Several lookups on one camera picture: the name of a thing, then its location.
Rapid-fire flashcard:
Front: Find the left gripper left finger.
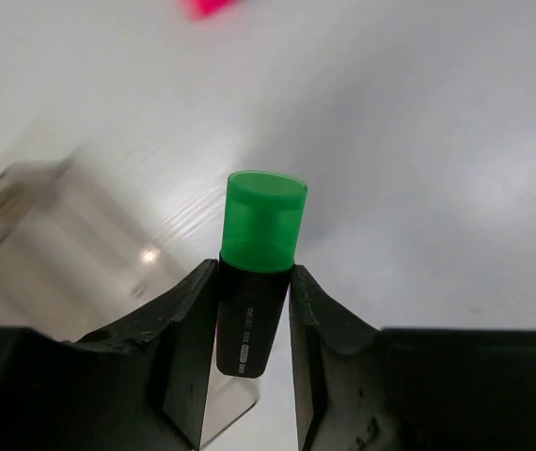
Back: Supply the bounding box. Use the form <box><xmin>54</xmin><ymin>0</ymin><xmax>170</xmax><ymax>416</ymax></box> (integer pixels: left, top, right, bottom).
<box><xmin>72</xmin><ymin>258</ymin><xmax>220</xmax><ymax>450</ymax></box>

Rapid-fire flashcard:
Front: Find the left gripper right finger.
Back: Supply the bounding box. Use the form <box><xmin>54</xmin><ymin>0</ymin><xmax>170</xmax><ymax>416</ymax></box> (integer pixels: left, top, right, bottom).
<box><xmin>289</xmin><ymin>265</ymin><xmax>380</xmax><ymax>450</ymax></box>

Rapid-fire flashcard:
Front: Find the green cap black highlighter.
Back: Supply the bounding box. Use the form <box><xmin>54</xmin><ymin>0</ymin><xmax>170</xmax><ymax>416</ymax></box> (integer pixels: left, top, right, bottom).
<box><xmin>216</xmin><ymin>170</ymin><xmax>308</xmax><ymax>379</ymax></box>

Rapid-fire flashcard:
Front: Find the pink cap black highlighter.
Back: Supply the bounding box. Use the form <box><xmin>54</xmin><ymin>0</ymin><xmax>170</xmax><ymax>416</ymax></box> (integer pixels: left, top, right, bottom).
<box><xmin>178</xmin><ymin>0</ymin><xmax>249</xmax><ymax>23</ymax></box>

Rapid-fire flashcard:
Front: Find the right clear container compartment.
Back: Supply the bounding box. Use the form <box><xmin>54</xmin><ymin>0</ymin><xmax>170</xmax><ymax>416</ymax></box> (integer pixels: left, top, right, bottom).
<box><xmin>0</xmin><ymin>159</ymin><xmax>260</xmax><ymax>450</ymax></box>

